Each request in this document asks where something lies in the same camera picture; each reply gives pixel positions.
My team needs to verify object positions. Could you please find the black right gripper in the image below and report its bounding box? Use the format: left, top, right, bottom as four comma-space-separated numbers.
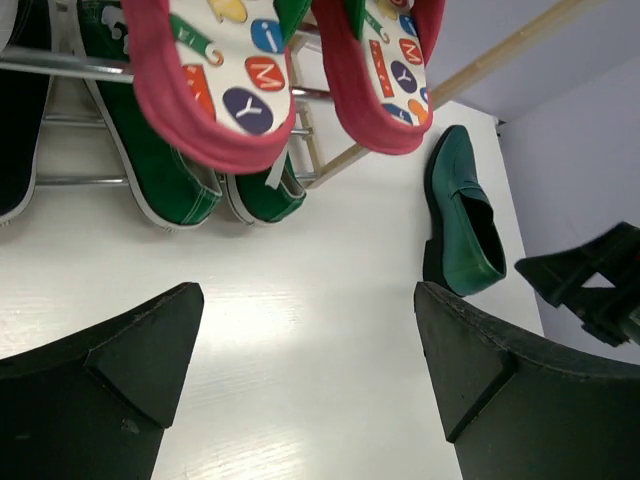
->
515, 222, 639, 348

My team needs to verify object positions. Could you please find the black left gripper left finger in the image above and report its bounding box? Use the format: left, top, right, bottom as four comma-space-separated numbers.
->
1, 282, 204, 479

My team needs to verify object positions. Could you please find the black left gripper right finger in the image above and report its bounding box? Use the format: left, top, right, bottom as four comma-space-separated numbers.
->
414, 282, 639, 479

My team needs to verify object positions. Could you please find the green canvas sneaker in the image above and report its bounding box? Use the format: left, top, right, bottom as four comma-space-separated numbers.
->
224, 149, 306, 226
68, 1, 223, 231

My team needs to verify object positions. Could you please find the pink green sandal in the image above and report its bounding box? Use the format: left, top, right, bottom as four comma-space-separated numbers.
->
122, 0, 310, 175
311, 0, 446, 155

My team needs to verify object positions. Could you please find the cream metal shoe rack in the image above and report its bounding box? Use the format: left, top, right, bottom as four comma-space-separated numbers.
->
0, 0, 611, 191

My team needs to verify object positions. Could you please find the dark green loafer right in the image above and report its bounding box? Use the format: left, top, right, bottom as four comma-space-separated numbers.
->
423, 125, 507, 297

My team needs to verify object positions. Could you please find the black canvas sneaker right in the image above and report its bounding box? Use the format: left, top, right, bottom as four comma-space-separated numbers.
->
1, 1, 53, 224

